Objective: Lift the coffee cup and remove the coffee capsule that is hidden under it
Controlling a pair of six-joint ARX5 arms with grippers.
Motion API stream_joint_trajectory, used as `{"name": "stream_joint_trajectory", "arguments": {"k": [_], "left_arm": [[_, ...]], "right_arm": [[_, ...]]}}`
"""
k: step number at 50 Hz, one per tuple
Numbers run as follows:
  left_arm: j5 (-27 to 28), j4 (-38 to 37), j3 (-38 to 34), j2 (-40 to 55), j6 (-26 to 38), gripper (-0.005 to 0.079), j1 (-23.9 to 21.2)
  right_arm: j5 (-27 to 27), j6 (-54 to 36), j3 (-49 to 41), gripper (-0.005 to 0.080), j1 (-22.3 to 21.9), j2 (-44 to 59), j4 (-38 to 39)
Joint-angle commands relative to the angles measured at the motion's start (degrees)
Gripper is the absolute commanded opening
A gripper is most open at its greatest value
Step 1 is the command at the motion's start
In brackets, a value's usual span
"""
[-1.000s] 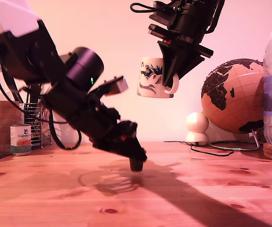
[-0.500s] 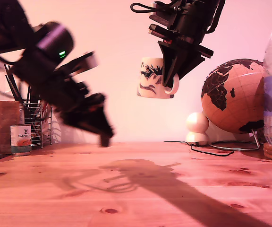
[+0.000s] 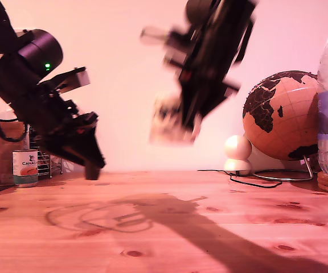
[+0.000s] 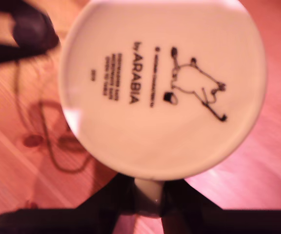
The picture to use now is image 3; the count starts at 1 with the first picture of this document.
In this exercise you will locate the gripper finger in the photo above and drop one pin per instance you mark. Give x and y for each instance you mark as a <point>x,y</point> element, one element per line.
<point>208,103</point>
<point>91,148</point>
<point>64,155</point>
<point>190,108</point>

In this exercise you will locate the dark brown coffee capsule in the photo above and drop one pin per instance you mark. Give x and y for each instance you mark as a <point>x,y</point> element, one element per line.
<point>92,173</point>

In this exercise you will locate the white printed coffee mug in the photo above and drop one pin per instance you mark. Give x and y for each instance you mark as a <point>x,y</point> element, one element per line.
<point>167,125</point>

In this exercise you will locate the silver foil packet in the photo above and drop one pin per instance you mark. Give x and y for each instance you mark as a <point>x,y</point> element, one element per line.
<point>26,142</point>

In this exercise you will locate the white labelled tin can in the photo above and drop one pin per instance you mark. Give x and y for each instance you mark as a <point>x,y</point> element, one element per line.
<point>25,170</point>

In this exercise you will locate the cork world globe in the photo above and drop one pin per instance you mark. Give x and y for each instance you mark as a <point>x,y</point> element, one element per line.
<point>289,125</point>

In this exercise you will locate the metal globe stand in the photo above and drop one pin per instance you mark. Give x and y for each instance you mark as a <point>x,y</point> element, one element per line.
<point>280,178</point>

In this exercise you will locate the white round desk camera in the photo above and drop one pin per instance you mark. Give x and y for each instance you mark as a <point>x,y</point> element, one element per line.
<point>236,148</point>

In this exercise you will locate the arm grey camera box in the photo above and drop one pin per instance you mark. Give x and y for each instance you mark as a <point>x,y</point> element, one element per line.
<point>82,78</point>
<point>152,35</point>

